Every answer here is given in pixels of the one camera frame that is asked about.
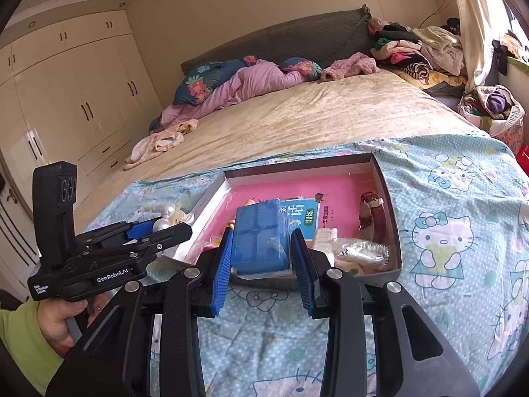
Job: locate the cream curtain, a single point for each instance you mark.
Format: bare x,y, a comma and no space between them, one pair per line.
471,20

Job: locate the pink fluffy garment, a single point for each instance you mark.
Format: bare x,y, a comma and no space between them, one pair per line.
351,66

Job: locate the blue plastic case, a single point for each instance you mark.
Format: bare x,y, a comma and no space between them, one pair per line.
262,235

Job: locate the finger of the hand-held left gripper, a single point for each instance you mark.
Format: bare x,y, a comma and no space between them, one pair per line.
140,229
165,238

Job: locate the basket of clothes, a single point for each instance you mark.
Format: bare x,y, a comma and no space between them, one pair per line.
492,107

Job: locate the person's left forearm green sleeve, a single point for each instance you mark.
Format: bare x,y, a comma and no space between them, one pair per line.
20,339

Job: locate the person's left hand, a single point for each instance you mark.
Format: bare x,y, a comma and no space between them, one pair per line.
53,318

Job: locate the cream hair clip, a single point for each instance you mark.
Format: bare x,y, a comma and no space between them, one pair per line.
324,240

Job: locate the cartoon cat printed blanket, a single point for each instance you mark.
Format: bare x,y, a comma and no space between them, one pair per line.
434,198

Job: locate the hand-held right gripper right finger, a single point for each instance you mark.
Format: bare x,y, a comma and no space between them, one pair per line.
303,277

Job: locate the peach garment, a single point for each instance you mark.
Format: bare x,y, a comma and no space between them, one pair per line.
161,140

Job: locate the pink quilt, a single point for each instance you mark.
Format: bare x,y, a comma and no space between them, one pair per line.
248,82

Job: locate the clothes on window sill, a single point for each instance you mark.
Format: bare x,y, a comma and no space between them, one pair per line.
514,45

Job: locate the pale trinket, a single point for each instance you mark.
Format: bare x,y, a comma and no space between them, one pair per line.
363,254

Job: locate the dark floral pillow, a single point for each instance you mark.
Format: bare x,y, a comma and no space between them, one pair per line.
198,82

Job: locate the pearl jewelry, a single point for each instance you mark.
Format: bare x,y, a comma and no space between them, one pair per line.
167,211

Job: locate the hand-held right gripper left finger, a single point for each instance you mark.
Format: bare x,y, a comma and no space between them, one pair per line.
221,273

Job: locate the cream wardrobe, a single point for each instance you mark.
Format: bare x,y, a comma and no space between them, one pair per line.
74,103

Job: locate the shallow cardboard box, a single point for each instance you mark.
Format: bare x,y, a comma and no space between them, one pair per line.
388,215

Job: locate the pink book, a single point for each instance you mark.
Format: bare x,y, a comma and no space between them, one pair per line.
268,186

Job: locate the pile of clothes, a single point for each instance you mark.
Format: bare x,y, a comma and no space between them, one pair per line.
413,49

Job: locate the grey quilted headboard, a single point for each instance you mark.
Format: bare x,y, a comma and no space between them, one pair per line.
289,37

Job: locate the beige bed sheet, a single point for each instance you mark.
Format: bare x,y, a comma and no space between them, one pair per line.
310,111

